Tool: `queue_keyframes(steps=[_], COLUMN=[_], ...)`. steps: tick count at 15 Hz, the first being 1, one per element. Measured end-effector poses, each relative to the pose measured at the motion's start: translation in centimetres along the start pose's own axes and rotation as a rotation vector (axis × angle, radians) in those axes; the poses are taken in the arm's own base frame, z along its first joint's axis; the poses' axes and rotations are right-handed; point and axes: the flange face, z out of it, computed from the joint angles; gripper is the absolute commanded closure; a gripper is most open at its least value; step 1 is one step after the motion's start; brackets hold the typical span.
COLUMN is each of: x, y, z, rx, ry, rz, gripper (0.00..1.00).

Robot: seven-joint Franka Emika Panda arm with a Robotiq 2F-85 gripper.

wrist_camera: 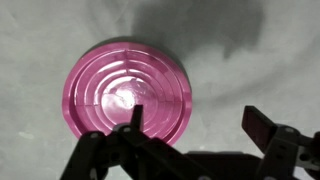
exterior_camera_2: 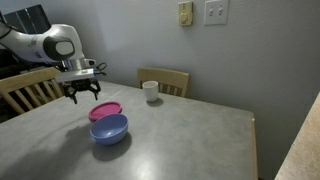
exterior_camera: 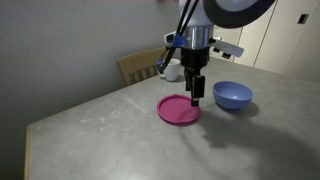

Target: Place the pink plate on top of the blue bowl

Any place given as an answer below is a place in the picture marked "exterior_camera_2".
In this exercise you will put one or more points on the pink round plate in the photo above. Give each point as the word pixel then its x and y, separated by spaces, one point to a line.
pixel 105 109

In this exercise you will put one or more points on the wooden chair with slatted back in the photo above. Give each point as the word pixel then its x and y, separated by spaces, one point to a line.
pixel 170 77
pixel 23 81

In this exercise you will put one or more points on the yellowed wall thermostat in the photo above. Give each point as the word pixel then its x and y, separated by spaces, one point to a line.
pixel 185 14

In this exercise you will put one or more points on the white double light switch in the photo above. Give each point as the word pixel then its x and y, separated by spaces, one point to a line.
pixel 216 12

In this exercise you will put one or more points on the blue plastic bowl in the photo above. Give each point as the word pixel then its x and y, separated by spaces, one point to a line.
pixel 108 131

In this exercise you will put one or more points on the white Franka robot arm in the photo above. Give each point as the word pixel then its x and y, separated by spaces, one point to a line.
pixel 40 43

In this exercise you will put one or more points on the black monitor screen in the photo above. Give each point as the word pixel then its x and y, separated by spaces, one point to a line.
pixel 28 20

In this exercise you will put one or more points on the white ceramic mug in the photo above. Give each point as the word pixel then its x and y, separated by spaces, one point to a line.
pixel 150 90

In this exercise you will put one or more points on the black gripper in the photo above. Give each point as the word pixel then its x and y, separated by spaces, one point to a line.
pixel 81 85

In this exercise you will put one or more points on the beige countertop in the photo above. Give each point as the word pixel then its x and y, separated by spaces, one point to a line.
pixel 303 146

